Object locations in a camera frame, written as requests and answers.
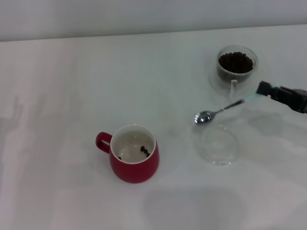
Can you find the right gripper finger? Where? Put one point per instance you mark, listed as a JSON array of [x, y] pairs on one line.
[[263, 88], [293, 92]]

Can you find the red ceramic mug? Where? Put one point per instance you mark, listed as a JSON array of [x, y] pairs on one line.
[[134, 171]]

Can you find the pile of coffee beans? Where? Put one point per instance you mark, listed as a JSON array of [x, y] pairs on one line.
[[235, 62]]

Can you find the clear glass saucer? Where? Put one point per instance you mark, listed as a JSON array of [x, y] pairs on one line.
[[220, 153]]

